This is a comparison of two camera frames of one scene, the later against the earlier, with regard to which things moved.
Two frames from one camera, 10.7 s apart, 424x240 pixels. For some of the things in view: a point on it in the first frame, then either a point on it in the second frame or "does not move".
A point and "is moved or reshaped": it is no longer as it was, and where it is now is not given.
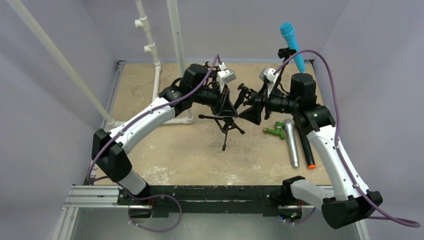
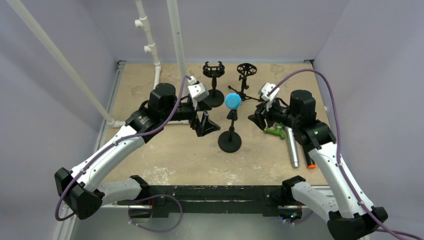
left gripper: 223,106 → 206,125
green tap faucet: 279,126 does not move
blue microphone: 287,29 is moved or reshaped
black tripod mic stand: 225,123 → 245,69
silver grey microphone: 289,124 does not move
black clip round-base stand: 283,53 → 230,141
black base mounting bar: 209,201 does not move
